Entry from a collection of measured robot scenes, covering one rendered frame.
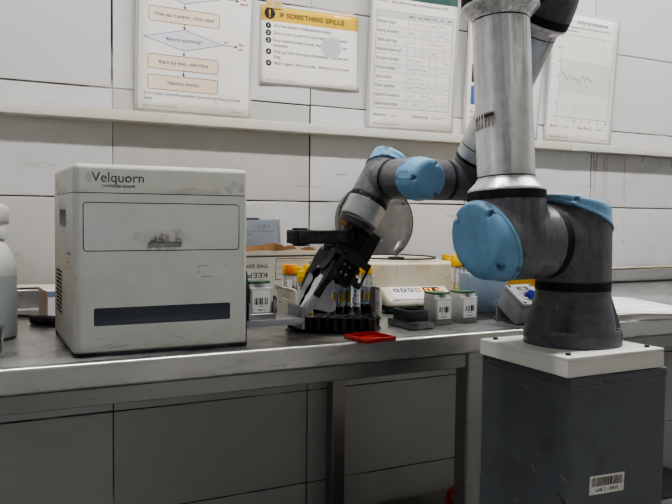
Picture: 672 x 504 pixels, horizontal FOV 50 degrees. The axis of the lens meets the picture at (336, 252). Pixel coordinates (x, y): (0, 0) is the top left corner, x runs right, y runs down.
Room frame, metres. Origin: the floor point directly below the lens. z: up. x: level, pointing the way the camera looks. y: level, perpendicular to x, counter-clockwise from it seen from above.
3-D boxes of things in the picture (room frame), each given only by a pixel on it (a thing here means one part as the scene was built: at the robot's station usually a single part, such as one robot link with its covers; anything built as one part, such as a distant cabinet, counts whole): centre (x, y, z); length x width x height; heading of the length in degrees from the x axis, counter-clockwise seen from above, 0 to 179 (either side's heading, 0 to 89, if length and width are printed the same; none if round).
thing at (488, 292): (1.62, -0.33, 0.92); 0.10 x 0.07 x 0.10; 112
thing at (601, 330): (1.15, -0.38, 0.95); 0.15 x 0.15 x 0.10
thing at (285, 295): (1.57, 0.01, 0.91); 0.20 x 0.10 x 0.07; 117
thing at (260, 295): (1.29, 0.14, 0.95); 0.05 x 0.04 x 0.06; 27
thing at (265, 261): (1.70, 0.20, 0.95); 0.29 x 0.25 x 0.15; 27
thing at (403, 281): (1.81, -0.16, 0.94); 0.30 x 0.24 x 0.12; 18
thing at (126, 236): (1.30, 0.32, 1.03); 0.31 x 0.27 x 0.30; 117
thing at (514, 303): (1.53, -0.38, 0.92); 0.13 x 0.07 x 0.08; 27
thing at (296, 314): (1.28, 0.16, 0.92); 0.21 x 0.07 x 0.05; 117
